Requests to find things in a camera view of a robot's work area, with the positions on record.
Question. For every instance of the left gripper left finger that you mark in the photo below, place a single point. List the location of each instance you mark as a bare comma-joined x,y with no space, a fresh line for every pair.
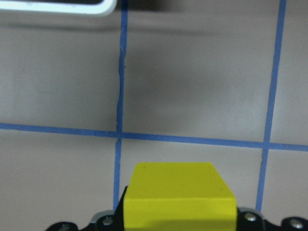
102,221

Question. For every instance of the yellow cube block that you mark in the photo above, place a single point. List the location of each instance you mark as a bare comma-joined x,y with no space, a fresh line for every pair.
178,197

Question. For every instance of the light wooden drawer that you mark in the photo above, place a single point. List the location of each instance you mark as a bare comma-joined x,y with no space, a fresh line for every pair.
82,7

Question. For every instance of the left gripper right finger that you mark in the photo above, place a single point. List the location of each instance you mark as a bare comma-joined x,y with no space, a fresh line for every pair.
249,219

